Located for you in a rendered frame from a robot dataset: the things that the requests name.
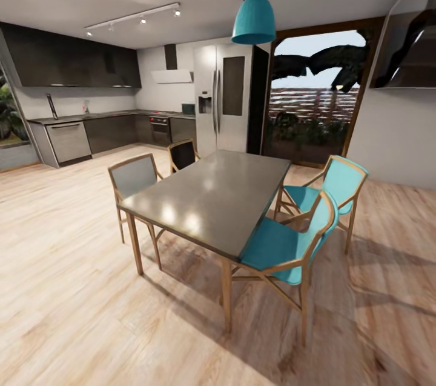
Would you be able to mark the poster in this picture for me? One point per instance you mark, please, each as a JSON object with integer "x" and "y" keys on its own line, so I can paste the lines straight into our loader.
{"x": 52, "y": 107}

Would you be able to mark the breakfast table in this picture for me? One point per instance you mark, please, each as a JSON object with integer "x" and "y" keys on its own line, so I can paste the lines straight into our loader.
{"x": 217, "y": 202}

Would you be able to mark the stairs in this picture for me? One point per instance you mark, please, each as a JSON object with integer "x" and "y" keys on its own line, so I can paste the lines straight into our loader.
{"x": 406, "y": 57}

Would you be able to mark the fixed window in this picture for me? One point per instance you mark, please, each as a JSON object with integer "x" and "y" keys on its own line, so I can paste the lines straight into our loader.
{"x": 17, "y": 148}
{"x": 316, "y": 81}

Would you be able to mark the fridge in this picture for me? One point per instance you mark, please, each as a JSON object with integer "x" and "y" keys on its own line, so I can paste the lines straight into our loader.
{"x": 230, "y": 90}

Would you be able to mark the dishwasher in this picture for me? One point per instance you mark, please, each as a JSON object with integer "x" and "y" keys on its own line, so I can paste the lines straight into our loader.
{"x": 69, "y": 142}

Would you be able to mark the room light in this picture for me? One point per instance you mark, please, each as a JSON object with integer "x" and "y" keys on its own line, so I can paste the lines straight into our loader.
{"x": 255, "y": 23}

